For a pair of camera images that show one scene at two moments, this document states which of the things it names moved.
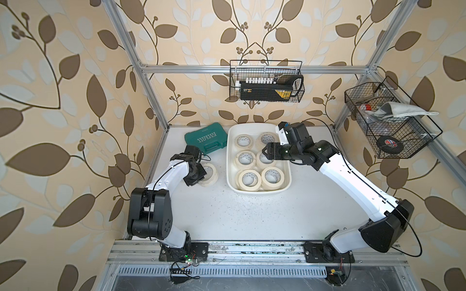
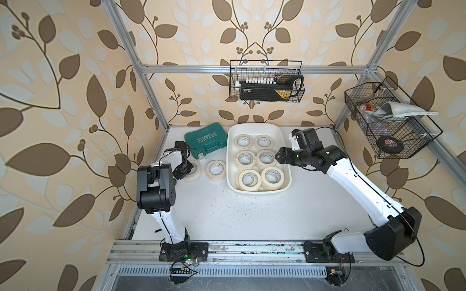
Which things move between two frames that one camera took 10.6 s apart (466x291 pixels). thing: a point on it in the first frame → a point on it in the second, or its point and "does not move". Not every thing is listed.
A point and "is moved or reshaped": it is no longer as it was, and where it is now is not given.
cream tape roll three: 264,162 is moved or reshaped
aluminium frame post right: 371,70 does not move
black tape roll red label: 389,144 does not move
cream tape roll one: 248,180 does not move
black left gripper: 192,182 → 181,175
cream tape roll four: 245,159 does not move
